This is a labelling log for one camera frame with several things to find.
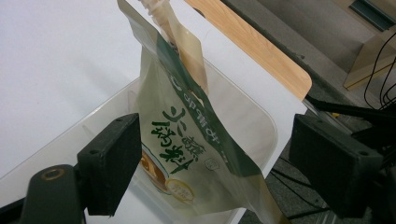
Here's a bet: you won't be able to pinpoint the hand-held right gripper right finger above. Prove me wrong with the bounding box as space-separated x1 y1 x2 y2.
288 113 385 219

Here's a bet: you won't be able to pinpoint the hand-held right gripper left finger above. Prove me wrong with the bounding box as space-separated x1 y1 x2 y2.
77 112 143 217

